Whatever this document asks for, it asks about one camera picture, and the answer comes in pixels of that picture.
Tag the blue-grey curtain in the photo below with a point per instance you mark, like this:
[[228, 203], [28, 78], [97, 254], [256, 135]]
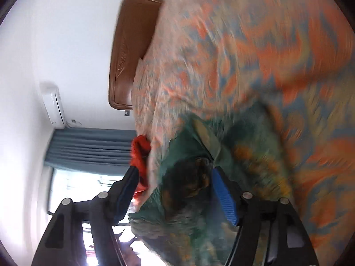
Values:
[[88, 146]]

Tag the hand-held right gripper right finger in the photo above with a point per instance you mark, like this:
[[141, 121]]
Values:
[[224, 196]]

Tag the green patterned padded jacket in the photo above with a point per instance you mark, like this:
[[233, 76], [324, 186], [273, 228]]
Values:
[[188, 171]]

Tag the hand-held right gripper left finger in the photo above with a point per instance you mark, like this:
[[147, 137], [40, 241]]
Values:
[[124, 196]]

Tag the orange floral quilt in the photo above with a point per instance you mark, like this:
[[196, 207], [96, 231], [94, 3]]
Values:
[[249, 47]]

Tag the red fleece garment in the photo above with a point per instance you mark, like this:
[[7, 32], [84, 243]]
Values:
[[140, 149]]

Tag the brown wooden headboard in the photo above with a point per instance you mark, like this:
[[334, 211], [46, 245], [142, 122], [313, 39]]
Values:
[[124, 47]]

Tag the white air conditioner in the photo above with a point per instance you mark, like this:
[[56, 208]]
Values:
[[52, 102]]

